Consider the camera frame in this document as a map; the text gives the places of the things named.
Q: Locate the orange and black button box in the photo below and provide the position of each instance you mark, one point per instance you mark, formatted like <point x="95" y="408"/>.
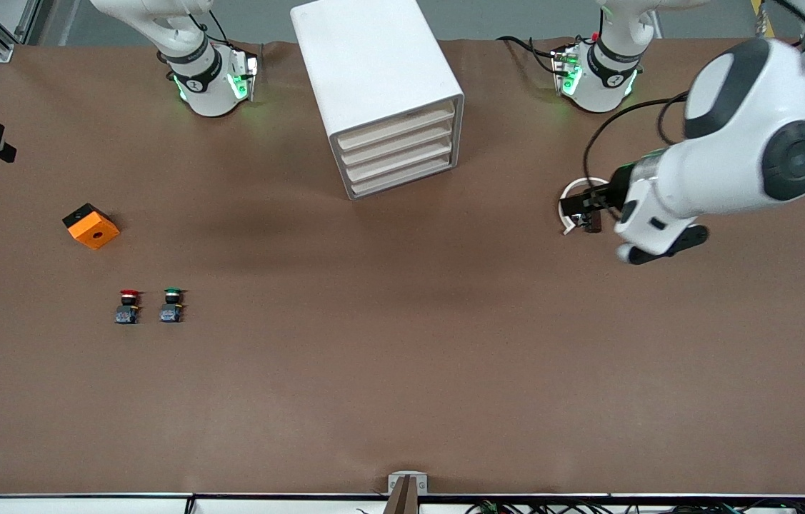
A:
<point x="95" y="232"/>

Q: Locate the white drawer cabinet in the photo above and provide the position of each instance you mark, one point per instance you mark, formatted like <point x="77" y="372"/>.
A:
<point x="373" y="57"/>

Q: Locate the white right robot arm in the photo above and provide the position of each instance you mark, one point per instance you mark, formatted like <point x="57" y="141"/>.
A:
<point x="206" y="89"/>

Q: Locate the red push button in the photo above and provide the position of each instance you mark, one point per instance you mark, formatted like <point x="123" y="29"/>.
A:
<point x="128" y="310"/>

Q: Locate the white table edge rail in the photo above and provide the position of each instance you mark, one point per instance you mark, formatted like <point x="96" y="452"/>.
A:
<point x="88" y="504"/>

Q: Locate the green push button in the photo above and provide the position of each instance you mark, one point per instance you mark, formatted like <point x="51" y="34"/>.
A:
<point x="171" y="308"/>

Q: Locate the cream drawer at cabinet base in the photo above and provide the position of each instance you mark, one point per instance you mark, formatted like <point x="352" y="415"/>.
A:
<point x="404" y="176"/>

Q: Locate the black clip with metal part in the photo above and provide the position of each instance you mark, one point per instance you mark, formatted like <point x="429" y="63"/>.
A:
<point x="593" y="225"/>

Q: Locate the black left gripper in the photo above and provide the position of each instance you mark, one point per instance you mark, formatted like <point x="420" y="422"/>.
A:
<point x="614" y="189"/>

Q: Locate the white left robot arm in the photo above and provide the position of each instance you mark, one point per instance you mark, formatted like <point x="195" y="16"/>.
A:
<point x="745" y="164"/>

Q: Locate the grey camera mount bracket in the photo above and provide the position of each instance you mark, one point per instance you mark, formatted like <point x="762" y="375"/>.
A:
<point x="407" y="485"/>

